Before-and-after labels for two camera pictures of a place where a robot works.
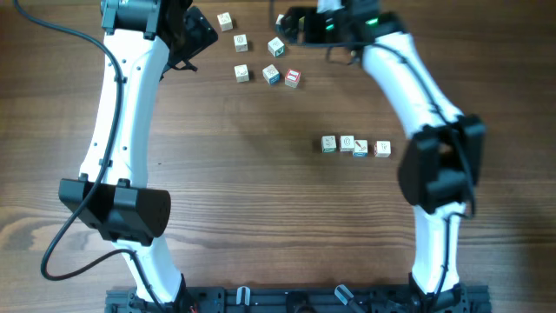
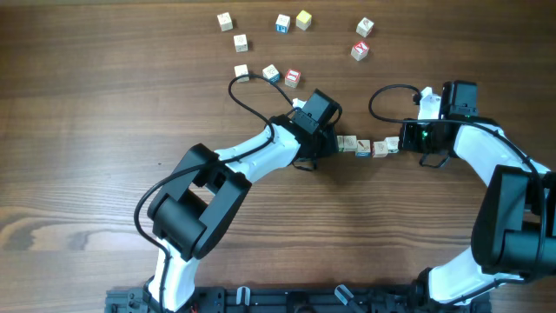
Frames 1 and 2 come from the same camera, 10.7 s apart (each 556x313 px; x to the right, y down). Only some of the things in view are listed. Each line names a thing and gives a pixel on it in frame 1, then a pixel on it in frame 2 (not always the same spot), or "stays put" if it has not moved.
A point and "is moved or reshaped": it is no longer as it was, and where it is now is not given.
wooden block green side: x=328 y=143 is moved or reshaped
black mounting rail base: x=307 y=298 stays put
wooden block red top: x=292 y=78 stays put
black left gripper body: x=198 y=36 -> x=327 y=143
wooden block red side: x=241 y=73 stays put
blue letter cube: x=275 y=47 -> x=393 y=144
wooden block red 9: x=382 y=149 is moved or reshaped
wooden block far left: x=225 y=21 stays put
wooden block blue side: x=271 y=74 stays put
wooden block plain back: x=347 y=143 stays put
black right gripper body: x=314 y=29 -> x=420 y=137
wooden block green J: x=241 y=43 stays put
